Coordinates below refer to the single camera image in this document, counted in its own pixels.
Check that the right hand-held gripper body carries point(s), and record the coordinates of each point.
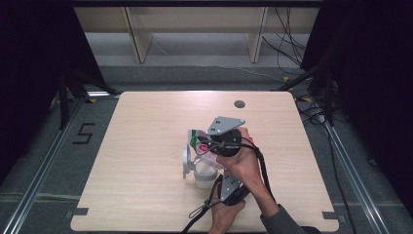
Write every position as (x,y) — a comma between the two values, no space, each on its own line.
(225,139)

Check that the pink white plastic bag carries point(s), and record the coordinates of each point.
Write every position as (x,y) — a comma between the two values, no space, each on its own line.
(195,136)

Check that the long aluminium floor rail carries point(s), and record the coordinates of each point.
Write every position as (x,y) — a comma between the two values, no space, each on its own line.
(354,177)
(41,172)

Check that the person's left hand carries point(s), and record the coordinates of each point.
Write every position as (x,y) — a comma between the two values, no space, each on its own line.
(225,217)

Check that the short aluminium bar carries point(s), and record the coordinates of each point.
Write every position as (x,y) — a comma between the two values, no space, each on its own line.
(97,94)

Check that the black metal stand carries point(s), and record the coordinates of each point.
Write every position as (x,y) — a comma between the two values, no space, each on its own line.
(64,104)
(328,97)

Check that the person's right hand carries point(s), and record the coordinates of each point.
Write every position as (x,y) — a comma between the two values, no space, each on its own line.
(245,165)

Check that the dark grey tape strip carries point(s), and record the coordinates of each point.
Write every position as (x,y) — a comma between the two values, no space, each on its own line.
(79,212)
(330,215)

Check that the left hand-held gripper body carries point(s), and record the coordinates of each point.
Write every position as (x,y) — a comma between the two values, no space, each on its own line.
(231,190)

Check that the black curtain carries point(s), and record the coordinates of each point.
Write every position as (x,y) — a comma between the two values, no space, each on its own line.
(373,81)
(32,81)

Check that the white lidded container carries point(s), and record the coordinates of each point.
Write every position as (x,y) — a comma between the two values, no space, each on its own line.
(204,180)

